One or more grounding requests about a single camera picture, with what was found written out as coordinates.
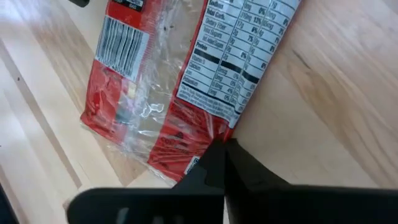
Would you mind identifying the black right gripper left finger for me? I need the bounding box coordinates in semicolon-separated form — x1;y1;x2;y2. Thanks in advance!
66;139;227;224

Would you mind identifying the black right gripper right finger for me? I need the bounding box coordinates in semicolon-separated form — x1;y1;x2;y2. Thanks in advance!
223;138;398;224

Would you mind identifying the red popcorn bag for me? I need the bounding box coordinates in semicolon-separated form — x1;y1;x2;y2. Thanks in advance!
80;0;303;188

